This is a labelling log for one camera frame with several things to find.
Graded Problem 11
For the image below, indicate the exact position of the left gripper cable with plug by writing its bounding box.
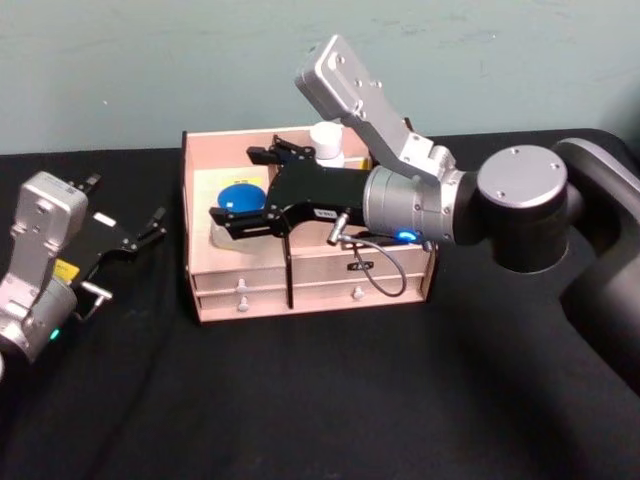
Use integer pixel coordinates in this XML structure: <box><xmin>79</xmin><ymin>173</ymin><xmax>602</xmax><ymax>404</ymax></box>
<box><xmin>72</xmin><ymin>280</ymin><xmax>114</xmax><ymax>322</ymax></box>

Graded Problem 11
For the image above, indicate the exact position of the white container with blue lid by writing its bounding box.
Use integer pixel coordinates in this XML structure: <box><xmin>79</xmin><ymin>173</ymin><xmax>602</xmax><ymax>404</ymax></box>
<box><xmin>208</xmin><ymin>183</ymin><xmax>269</xmax><ymax>252</ymax></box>

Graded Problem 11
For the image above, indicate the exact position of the white plastic bottle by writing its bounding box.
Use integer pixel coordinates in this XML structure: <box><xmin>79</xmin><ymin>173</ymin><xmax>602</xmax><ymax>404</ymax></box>
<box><xmin>308</xmin><ymin>121</ymin><xmax>347</xmax><ymax>169</ymax></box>

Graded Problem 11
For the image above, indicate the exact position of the right gripper cable with plug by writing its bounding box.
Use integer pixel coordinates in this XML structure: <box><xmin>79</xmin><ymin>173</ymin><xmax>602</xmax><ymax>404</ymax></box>
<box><xmin>326</xmin><ymin>211</ymin><xmax>407</xmax><ymax>298</ymax></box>

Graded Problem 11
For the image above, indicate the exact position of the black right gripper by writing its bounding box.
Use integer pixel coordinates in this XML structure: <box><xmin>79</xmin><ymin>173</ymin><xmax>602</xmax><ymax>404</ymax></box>
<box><xmin>208</xmin><ymin>133</ymin><xmax>374</xmax><ymax>243</ymax></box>

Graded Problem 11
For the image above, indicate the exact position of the gripper cable with plug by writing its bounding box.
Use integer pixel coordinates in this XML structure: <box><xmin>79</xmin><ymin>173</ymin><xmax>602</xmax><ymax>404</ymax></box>
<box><xmin>326</xmin><ymin>211</ymin><xmax>407</xmax><ymax>298</ymax></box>
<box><xmin>72</xmin><ymin>280</ymin><xmax>114</xmax><ymax>322</ymax></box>

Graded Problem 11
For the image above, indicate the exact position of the black table cloth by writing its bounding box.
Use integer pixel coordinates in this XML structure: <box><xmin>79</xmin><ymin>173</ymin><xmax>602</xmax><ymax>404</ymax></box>
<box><xmin>0</xmin><ymin>127</ymin><xmax>640</xmax><ymax>480</ymax></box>

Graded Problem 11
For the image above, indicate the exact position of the wooden organizer box with drawers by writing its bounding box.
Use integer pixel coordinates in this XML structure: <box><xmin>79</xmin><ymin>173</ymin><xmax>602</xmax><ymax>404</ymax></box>
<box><xmin>176</xmin><ymin>124</ymin><xmax>442</xmax><ymax>327</ymax></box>

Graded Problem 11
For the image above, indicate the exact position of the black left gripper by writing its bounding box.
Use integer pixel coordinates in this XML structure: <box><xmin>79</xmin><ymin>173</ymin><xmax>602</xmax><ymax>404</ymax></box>
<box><xmin>61</xmin><ymin>172</ymin><xmax>169</xmax><ymax>287</ymax></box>

